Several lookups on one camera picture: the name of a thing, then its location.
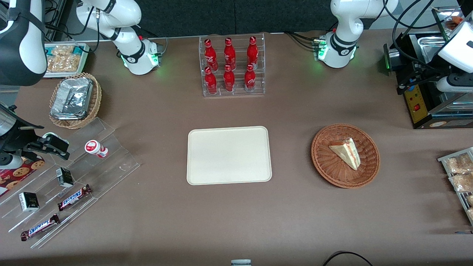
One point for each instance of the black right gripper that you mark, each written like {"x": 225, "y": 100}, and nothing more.
{"x": 15, "y": 139}

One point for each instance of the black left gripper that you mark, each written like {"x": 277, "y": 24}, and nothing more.
{"x": 428, "y": 71}

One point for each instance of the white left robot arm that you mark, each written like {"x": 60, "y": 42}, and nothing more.
{"x": 347, "y": 14}

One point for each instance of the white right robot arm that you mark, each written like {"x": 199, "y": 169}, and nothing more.
{"x": 125, "y": 14}

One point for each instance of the tan wicker basket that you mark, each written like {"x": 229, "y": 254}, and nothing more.
{"x": 97, "y": 99}

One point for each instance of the wrapped triangular sandwich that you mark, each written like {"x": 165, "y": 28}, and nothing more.
{"x": 346, "y": 152}

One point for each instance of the brown round wicker basket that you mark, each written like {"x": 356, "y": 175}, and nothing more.
{"x": 332, "y": 173}

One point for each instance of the beige plastic serving tray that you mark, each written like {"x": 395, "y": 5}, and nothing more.
{"x": 229, "y": 155}

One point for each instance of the green and white cup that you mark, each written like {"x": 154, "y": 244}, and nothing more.
{"x": 47, "y": 137}

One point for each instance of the black oven with yellow panel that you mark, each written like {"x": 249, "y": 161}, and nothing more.
{"x": 419, "y": 107}

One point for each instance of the small black carton box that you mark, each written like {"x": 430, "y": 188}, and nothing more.
{"x": 64, "y": 177}
{"x": 29, "y": 201}

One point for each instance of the red and white cup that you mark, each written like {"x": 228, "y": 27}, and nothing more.
{"x": 95, "y": 148}

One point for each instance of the red plaid cookie box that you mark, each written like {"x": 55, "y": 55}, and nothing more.
{"x": 18, "y": 176}

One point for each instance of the stack of foil containers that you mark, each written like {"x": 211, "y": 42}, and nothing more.
{"x": 72, "y": 98}

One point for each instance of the brown Snickers bar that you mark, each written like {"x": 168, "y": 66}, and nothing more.
{"x": 40, "y": 227}
{"x": 74, "y": 197}

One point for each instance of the clear acrylic stepped stand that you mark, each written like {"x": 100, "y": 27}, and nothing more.
{"x": 111, "y": 170}

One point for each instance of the clear bag of snacks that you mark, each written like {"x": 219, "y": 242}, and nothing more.
{"x": 470, "y": 207}
{"x": 63, "y": 50}
{"x": 460, "y": 163}
{"x": 64, "y": 63}
{"x": 462, "y": 182}

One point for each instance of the grey metal snack rack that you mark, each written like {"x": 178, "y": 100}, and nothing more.
{"x": 443, "y": 159}

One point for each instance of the white rectangular snack bin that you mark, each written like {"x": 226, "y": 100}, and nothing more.
{"x": 85, "y": 55}

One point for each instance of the red cola bottle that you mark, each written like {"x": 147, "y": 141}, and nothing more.
{"x": 229, "y": 80}
{"x": 250, "y": 79}
{"x": 229, "y": 52}
{"x": 210, "y": 82}
{"x": 210, "y": 54}
{"x": 252, "y": 51}

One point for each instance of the clear acrylic bottle rack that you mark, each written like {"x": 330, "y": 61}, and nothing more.
{"x": 238, "y": 92}

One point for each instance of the small grey object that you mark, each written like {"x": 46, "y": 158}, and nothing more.
{"x": 241, "y": 262}

